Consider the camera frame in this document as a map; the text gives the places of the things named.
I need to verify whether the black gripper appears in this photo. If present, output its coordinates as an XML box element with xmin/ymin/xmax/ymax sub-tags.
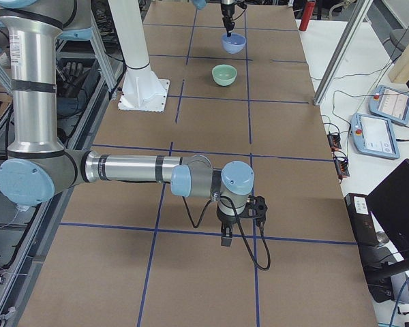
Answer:
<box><xmin>217</xmin><ymin>207</ymin><xmax>237</xmax><ymax>247</ymax></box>
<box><xmin>221</xmin><ymin>3</ymin><xmax>235</xmax><ymax>37</ymax></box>

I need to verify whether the blue bowl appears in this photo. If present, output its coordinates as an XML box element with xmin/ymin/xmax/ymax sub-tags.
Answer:
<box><xmin>221</xmin><ymin>33</ymin><xmax>246</xmax><ymax>54</ymax></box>

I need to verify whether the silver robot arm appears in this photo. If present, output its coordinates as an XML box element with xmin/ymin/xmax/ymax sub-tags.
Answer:
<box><xmin>191</xmin><ymin>0</ymin><xmax>236</xmax><ymax>37</ymax></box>
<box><xmin>0</xmin><ymin>1</ymin><xmax>256</xmax><ymax>246</ymax></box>

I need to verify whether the green bowl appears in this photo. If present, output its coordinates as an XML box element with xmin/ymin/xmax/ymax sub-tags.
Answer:
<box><xmin>211</xmin><ymin>64</ymin><xmax>237</xmax><ymax>87</ymax></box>

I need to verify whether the red cylinder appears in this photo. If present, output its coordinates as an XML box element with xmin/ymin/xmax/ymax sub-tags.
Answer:
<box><xmin>299</xmin><ymin>0</ymin><xmax>316</xmax><ymax>31</ymax></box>

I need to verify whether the black box device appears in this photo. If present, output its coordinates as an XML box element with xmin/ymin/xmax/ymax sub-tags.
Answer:
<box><xmin>344</xmin><ymin>193</ymin><xmax>381</xmax><ymax>247</ymax></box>

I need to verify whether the orange black connector block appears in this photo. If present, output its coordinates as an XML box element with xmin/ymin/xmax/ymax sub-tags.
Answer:
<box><xmin>327</xmin><ymin>133</ymin><xmax>342</xmax><ymax>151</ymax></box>

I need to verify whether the black monitor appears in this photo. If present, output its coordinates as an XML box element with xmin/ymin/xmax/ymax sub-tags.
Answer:
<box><xmin>367</xmin><ymin>159</ymin><xmax>409</xmax><ymax>258</ymax></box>

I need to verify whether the near blue teach pendant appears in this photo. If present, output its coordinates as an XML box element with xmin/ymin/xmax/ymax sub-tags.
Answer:
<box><xmin>350</xmin><ymin>113</ymin><xmax>400</xmax><ymax>159</ymax></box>

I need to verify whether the blue teach pendant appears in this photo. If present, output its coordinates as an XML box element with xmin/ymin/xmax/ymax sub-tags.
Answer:
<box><xmin>369</xmin><ymin>85</ymin><xmax>409</xmax><ymax>125</ymax></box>
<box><xmin>350</xmin><ymin>113</ymin><xmax>400</xmax><ymax>159</ymax></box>

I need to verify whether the far blue teach pendant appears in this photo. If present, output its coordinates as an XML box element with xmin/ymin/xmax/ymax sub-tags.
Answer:
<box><xmin>369</xmin><ymin>85</ymin><xmax>409</xmax><ymax>125</ymax></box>

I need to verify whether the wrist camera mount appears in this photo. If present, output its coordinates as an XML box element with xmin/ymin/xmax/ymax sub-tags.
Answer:
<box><xmin>240</xmin><ymin>196</ymin><xmax>268</xmax><ymax>228</ymax></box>

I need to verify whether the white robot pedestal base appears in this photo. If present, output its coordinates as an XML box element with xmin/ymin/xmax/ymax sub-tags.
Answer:
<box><xmin>108</xmin><ymin>0</ymin><xmax>170</xmax><ymax>112</ymax></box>

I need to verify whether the aluminium frame post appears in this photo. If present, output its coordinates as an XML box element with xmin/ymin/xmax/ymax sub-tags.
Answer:
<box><xmin>313</xmin><ymin>0</ymin><xmax>374</xmax><ymax>106</ymax></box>

